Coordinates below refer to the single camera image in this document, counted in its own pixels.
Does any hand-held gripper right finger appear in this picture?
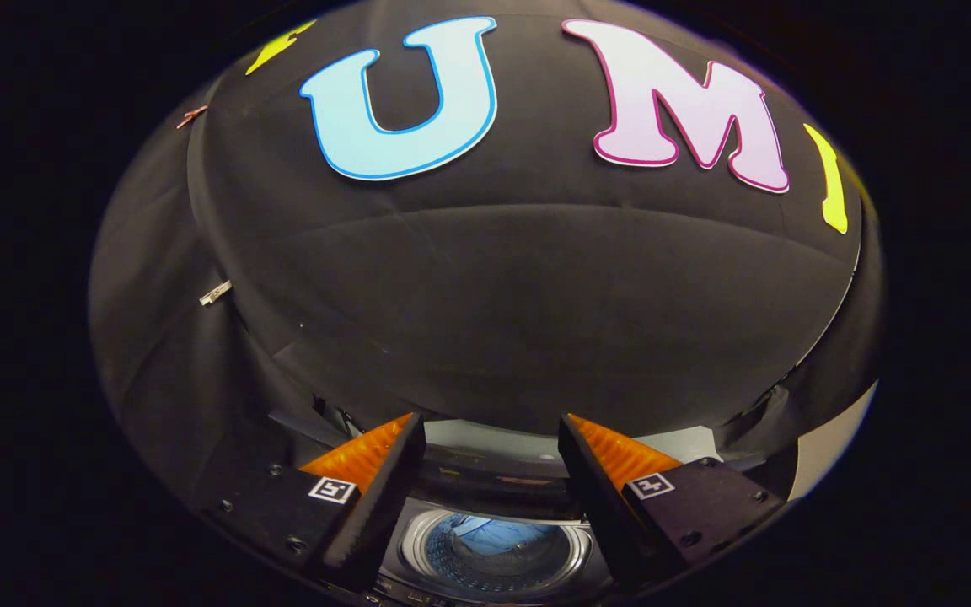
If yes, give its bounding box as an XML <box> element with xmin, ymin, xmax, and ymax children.
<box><xmin>557</xmin><ymin>412</ymin><xmax>790</xmax><ymax>592</ymax></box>

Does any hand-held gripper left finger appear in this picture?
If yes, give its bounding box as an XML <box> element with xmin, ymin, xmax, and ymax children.
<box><xmin>199</xmin><ymin>412</ymin><xmax>427</xmax><ymax>593</ymax></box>

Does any light blue shirt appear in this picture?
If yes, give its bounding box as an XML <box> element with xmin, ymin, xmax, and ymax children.
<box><xmin>450</xmin><ymin>516</ymin><xmax>547</xmax><ymax>559</ymax></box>

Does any black backdrop cloth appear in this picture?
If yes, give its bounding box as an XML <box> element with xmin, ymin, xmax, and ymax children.
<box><xmin>88</xmin><ymin>0</ymin><xmax>884</xmax><ymax>524</ymax></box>

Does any grey washing machine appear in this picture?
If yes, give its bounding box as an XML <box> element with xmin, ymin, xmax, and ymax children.
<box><xmin>271</xmin><ymin>409</ymin><xmax>760</xmax><ymax>607</ymax></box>

